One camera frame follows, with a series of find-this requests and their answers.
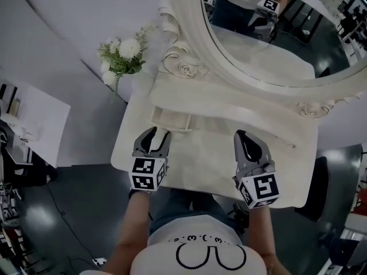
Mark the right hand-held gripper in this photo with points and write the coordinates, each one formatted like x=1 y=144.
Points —
x=263 y=186

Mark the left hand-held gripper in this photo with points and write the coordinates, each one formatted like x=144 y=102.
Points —
x=143 y=173

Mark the small white drawer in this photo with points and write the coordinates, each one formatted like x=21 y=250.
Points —
x=172 y=119

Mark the white vanity table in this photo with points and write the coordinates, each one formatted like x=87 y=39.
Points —
x=206 y=159

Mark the person's left forearm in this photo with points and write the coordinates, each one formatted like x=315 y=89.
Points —
x=129 y=225

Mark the person's right forearm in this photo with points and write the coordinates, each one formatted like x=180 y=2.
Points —
x=261 y=231

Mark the blue jeans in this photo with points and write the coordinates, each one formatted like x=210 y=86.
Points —
x=183 y=208

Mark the white flower bouquet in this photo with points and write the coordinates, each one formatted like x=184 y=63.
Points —
x=129 y=47

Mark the white side cabinet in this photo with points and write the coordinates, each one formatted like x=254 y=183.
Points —
x=43 y=116

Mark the white printed T-shirt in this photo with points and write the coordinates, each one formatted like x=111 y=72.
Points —
x=198 y=256

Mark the white ornate oval mirror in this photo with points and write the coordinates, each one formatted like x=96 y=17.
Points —
x=195 y=24

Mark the white power strip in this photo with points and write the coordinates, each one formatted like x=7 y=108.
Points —
x=99 y=262

